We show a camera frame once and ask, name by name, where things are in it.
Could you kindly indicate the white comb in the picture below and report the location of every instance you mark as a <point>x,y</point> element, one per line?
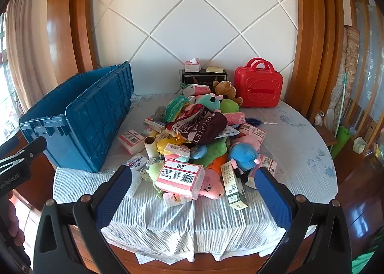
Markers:
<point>268,122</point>

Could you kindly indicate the orange plush toy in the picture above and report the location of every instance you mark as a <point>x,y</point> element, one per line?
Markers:
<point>216,167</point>

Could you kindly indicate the dark blue brush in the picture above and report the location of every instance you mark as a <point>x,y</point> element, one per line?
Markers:
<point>255,121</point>

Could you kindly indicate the teal plush toy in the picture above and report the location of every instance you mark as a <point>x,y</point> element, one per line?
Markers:
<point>208,101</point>

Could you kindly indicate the white teal small box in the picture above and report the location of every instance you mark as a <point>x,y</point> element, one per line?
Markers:
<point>178,153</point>

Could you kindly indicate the yellow plastic toy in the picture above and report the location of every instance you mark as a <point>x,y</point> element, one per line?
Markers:
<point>163,144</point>

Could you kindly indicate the grey plush toy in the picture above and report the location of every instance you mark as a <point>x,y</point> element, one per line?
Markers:
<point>160,112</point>

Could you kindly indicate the small wooden stool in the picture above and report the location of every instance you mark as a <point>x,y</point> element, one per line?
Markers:
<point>328,137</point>

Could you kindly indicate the maroon knit sock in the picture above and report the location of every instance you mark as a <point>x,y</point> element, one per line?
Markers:
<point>207,125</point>

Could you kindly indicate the white paper roll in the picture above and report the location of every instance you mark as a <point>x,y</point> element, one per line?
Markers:
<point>150,148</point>

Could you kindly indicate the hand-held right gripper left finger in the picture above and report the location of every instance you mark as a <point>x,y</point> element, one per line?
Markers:
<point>115,193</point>

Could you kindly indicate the pink white tissue pack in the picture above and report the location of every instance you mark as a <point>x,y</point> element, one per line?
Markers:
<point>195,89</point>

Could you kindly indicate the pink tissue box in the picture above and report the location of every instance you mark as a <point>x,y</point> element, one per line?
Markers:
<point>192,67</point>

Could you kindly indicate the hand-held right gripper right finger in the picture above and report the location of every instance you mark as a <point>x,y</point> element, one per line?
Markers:
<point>273,199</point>

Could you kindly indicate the blue plastic crate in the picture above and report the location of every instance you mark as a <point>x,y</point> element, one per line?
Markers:
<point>90,118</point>

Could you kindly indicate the brown teddy bear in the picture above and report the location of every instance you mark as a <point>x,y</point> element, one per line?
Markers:
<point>223,88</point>

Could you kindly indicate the yellow notepad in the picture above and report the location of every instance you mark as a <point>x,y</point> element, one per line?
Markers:
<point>213,69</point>

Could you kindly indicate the small pink sachet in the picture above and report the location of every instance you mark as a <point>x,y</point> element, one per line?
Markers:
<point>175,199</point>

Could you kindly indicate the pale green plush toy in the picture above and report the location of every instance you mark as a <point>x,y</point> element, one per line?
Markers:
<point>153,172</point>

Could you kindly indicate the red toy suitcase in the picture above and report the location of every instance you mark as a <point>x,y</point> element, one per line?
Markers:
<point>258,91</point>

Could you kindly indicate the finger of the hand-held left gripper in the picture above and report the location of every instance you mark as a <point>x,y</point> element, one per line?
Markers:
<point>33,146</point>

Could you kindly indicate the beige curtain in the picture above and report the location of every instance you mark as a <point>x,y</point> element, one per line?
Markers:
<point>27,52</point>

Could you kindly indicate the lime green plush toy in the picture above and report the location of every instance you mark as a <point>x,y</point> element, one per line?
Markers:
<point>229,106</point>

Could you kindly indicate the glass cabinet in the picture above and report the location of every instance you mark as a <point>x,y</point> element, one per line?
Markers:
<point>369,52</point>

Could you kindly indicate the pink pig plush toy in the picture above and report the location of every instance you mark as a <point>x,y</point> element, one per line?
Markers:
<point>211,185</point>

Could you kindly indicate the blue pig plush toy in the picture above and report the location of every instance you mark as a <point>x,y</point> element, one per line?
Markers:
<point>243,157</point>

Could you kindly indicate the window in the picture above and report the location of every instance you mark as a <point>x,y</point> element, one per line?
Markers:
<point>6,82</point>

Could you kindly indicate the large pink tissue pack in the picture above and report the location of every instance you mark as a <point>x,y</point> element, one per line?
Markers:
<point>180,178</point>

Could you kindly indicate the dark green plush toy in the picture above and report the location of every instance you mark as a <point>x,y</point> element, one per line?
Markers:
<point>184,84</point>

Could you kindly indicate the green yoga mat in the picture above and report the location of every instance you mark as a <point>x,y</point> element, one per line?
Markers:
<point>342,142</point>

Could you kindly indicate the wooden wall pillar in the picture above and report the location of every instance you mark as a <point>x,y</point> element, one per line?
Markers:
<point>69,22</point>
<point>315,37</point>

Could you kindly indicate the pink floral tissue pack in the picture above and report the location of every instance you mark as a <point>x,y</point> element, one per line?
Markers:
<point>235,117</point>

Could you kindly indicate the green cloth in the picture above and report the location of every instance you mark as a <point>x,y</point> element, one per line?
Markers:
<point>363,262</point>

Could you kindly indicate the white blue red packet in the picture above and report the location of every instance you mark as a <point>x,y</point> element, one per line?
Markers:
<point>136,162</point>

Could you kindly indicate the pink barcode tissue pack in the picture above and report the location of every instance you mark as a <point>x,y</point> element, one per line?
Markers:
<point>130,141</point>

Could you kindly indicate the white green carton box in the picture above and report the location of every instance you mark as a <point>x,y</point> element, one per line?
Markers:
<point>232,182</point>

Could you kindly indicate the blue round disc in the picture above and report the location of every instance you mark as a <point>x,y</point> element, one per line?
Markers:
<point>198,152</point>

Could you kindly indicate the black box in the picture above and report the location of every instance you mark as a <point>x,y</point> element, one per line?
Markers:
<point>204,77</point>

